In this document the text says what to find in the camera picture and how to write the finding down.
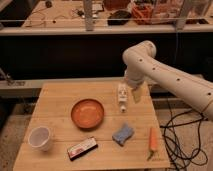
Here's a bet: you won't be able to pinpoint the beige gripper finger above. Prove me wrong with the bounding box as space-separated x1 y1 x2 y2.
132 87 142 103

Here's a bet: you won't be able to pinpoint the white bottle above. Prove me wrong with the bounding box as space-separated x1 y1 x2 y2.
117 83 128 113

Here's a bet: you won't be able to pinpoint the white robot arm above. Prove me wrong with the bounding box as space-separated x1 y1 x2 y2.
122 41 213 121

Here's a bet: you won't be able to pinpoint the blue sponge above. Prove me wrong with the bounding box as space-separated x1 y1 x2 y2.
112 123 134 146

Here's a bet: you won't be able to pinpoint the orange carrot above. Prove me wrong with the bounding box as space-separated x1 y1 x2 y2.
147 127 158 160

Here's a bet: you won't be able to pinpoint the orange bowl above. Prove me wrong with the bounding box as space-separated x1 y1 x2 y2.
71 99 104 129

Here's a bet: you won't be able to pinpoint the black object on shelf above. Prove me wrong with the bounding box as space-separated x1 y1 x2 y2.
107 10 131 26

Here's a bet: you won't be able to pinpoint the orange basket on shelf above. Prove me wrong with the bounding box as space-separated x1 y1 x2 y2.
132 6 152 25

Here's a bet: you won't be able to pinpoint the white cup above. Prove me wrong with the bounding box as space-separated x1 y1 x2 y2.
28 126 52 151

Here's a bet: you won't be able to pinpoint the metal clamp at left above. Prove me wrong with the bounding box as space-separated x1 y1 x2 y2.
0 67 15 86

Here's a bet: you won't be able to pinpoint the black cables on floor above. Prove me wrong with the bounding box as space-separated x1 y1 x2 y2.
159 108 209 171

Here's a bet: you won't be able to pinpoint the metal post right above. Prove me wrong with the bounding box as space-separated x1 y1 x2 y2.
175 0 192 30

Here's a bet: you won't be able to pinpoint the metal post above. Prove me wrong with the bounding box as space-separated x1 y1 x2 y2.
175 0 192 30
83 0 93 31

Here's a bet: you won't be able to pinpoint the metal post left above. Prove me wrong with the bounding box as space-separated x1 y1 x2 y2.
83 0 93 31

